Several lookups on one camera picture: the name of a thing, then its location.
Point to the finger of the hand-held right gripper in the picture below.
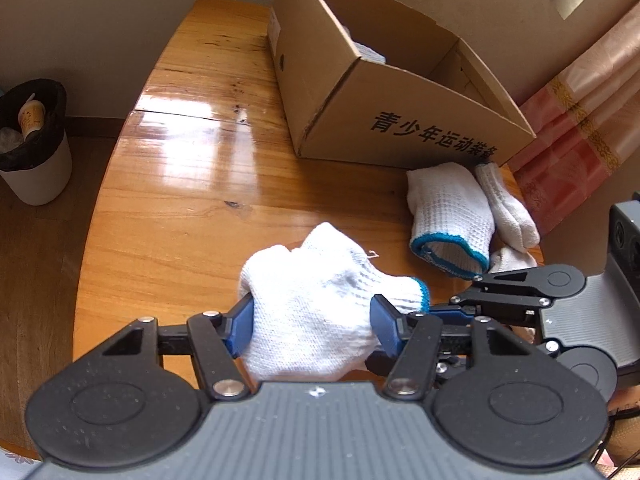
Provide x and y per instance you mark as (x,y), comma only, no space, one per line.
(450,313)
(505,295)

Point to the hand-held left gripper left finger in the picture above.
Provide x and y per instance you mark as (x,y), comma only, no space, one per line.
(244,322)

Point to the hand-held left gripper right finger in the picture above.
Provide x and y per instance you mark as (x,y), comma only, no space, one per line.
(385,325)

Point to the brown cardboard box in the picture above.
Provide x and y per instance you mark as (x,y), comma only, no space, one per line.
(400,115)

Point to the pink patterned curtain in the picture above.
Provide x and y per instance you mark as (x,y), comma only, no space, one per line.
(575,125)

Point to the white trash bin black liner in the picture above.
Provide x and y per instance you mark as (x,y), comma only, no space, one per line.
(40,175)

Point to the printed cloth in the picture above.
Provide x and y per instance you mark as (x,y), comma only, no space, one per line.
(12,465)

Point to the orange label tube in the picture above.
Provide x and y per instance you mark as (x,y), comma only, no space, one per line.
(31,117)

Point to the crumpled white plastic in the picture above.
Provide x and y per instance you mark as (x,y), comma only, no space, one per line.
(10,140)

